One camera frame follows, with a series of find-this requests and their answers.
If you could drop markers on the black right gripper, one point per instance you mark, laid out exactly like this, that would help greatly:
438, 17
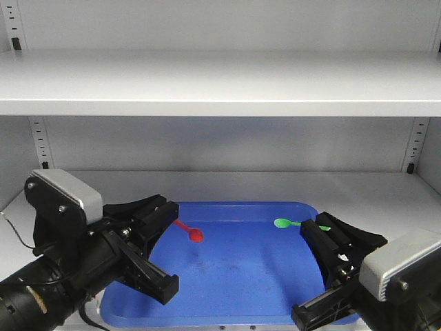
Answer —
339, 254

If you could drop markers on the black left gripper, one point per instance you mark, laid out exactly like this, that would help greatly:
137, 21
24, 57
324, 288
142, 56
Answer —
74, 272

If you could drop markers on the red plastic spoon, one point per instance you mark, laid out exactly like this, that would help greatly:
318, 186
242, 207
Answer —
194, 234

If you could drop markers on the green plastic spoon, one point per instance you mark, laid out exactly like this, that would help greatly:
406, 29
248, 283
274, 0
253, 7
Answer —
285, 223

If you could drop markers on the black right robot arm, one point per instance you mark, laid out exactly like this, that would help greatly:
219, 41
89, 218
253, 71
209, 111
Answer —
391, 285

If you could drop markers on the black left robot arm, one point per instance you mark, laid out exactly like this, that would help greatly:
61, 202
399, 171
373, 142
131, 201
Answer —
19, 307

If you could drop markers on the white cabinet shelf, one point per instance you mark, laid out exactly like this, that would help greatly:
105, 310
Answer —
220, 84

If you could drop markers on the blue plastic tray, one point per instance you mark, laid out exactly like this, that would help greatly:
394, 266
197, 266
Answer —
244, 271

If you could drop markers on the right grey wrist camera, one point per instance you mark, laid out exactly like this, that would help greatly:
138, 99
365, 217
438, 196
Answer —
378, 267

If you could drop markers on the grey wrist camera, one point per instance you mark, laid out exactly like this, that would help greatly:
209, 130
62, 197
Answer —
65, 206
378, 267

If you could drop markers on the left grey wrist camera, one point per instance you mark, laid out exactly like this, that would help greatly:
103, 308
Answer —
65, 206

